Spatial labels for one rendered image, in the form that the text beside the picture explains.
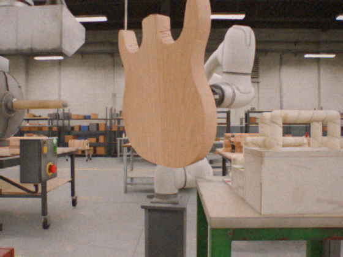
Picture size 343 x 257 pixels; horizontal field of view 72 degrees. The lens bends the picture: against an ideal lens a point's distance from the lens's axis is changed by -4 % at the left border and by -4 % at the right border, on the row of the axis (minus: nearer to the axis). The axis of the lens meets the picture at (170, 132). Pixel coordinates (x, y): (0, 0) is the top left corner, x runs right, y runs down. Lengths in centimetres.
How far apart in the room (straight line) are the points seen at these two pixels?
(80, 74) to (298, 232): 1273
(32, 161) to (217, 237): 86
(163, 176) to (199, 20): 114
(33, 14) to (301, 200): 93
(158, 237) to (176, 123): 110
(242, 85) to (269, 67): 1214
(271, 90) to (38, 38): 1231
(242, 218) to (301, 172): 20
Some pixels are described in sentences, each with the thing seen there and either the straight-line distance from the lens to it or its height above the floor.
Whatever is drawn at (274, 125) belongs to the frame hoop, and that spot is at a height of 117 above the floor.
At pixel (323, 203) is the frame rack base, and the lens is 78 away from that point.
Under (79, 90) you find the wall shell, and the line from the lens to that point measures 1299.
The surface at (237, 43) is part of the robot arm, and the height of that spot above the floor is 145.
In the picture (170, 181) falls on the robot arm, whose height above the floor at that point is 84.
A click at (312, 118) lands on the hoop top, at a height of 119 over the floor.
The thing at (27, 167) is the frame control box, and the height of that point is 99.
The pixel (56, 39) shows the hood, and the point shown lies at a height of 142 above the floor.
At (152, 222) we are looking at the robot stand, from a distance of 159.
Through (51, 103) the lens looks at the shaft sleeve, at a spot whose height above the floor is 125.
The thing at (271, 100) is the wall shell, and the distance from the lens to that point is 1275.
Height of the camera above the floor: 115
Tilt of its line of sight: level
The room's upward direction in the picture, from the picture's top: straight up
